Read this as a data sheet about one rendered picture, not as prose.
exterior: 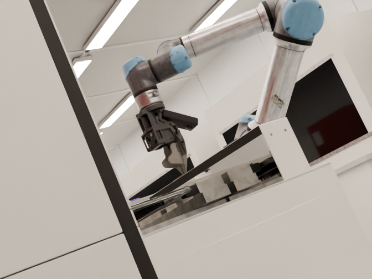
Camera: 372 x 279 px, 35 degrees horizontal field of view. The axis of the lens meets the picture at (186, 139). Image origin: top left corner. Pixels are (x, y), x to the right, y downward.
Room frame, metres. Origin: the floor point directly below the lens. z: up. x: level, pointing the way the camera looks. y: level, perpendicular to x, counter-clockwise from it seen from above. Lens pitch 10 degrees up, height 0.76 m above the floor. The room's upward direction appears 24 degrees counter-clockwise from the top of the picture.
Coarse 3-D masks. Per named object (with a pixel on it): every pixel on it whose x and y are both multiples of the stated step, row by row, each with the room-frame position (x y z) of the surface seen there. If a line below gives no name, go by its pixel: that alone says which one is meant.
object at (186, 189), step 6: (174, 192) 1.32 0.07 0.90; (180, 192) 1.33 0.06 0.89; (186, 192) 1.34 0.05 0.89; (156, 198) 1.29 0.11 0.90; (162, 198) 1.30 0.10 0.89; (168, 198) 1.31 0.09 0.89; (138, 204) 1.26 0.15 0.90; (144, 204) 1.27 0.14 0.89; (150, 204) 1.28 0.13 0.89; (132, 210) 1.25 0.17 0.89
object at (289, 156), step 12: (276, 120) 1.34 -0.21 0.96; (264, 132) 1.31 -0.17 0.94; (276, 132) 1.33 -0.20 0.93; (288, 132) 1.36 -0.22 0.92; (276, 144) 1.32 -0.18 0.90; (288, 144) 1.35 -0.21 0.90; (276, 156) 1.31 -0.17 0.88; (288, 156) 1.34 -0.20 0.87; (300, 156) 1.36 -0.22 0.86; (288, 168) 1.33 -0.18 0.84; (300, 168) 1.35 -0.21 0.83
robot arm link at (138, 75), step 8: (136, 56) 1.62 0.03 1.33; (128, 64) 1.61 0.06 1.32; (136, 64) 1.61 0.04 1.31; (144, 64) 1.61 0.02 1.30; (128, 72) 1.61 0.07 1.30; (136, 72) 1.61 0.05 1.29; (144, 72) 1.61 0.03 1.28; (128, 80) 1.62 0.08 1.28; (136, 80) 1.61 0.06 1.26; (144, 80) 1.61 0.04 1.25; (152, 80) 1.62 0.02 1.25; (136, 88) 1.61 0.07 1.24; (144, 88) 1.61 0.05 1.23; (152, 88) 1.62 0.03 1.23; (136, 96) 1.62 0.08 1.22
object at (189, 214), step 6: (210, 204) 1.44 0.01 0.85; (216, 204) 1.45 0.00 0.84; (198, 210) 1.42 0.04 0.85; (204, 210) 1.43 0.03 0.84; (180, 216) 1.39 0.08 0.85; (186, 216) 1.39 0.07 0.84; (168, 222) 1.36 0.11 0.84; (174, 222) 1.37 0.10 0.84; (150, 228) 1.33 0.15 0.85; (156, 228) 1.34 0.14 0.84; (144, 234) 1.32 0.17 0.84
